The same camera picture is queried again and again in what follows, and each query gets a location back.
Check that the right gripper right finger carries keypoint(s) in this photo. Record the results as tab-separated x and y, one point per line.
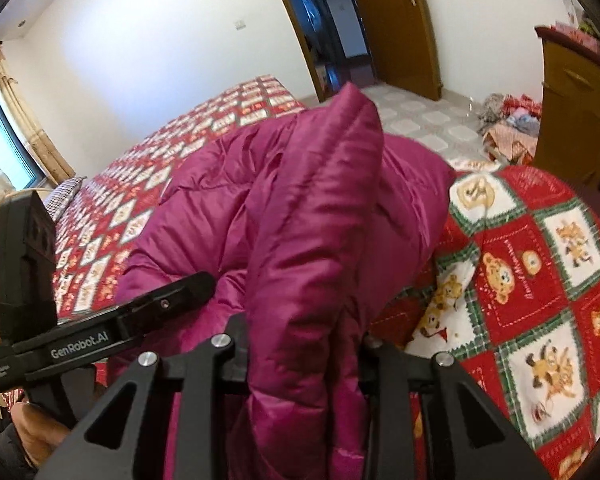
466	435

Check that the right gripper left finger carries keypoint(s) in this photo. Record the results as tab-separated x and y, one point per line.
164	417

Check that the magenta puffer down jacket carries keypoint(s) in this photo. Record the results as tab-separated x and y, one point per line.
311	224

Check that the pile of clothes on floor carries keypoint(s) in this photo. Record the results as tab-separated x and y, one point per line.
510	128

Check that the person's left hand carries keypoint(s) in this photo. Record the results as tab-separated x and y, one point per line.
39	433

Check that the striped grey pillow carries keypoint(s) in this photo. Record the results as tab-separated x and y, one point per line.
57	202

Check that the red Christmas patchwork bedspread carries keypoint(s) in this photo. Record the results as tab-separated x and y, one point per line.
511	290

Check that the beige patterned curtain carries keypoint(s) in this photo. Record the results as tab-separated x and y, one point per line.
29	130

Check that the brown wooden dresser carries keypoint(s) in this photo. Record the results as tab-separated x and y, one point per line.
569	137

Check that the brown wooden door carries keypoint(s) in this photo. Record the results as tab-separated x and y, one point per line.
400	38

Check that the clutter on dresser top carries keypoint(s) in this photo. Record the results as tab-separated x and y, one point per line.
578	27

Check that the window with blue frame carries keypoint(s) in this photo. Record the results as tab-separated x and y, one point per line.
17	167

